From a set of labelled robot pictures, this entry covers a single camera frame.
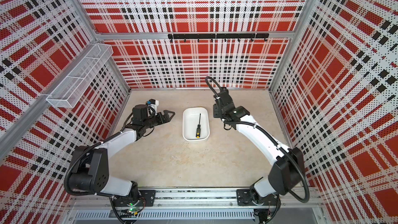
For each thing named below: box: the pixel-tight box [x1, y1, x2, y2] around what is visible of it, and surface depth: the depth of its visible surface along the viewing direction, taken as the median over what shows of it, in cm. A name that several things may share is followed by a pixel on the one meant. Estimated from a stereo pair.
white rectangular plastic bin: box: [182, 106, 210, 142], surface depth 102 cm
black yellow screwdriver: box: [195, 113, 202, 138], surface depth 98 cm
